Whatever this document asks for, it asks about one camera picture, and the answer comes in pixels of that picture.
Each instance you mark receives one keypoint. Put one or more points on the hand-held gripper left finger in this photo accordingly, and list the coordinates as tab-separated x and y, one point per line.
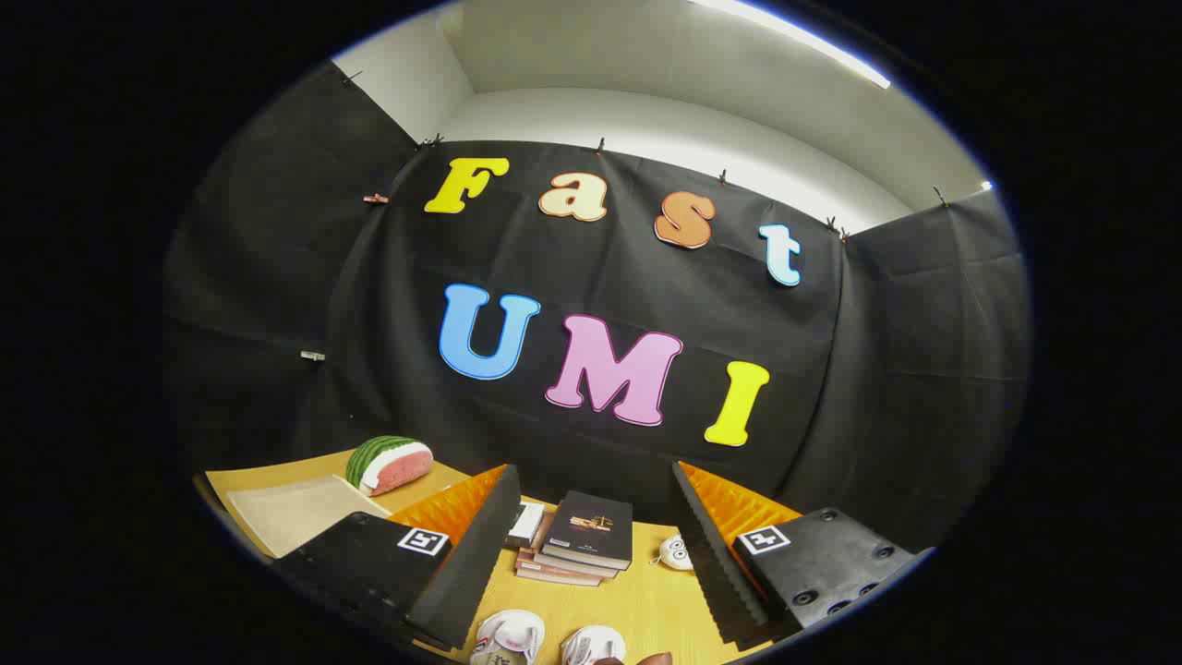
471	563

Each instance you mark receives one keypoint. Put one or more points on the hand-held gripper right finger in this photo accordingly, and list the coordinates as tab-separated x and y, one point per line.
720	563

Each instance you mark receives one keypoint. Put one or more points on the white canvas shoe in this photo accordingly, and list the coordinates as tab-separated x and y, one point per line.
593	645
506	637

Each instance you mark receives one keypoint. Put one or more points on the beige fabric storage box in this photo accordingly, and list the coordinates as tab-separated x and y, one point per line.
295	513

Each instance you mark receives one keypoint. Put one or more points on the white plush toy with eyes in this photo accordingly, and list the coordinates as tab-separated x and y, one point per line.
677	552

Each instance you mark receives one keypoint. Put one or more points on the white book with portrait cover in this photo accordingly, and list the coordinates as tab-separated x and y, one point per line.
526	522

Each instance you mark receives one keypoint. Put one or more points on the black book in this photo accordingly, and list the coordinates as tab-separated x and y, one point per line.
591	526

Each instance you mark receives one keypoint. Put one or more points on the watermelon slice toy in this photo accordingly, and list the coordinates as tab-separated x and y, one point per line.
388	466

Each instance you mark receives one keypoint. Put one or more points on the black backdrop cloth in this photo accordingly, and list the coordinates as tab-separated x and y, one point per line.
877	369

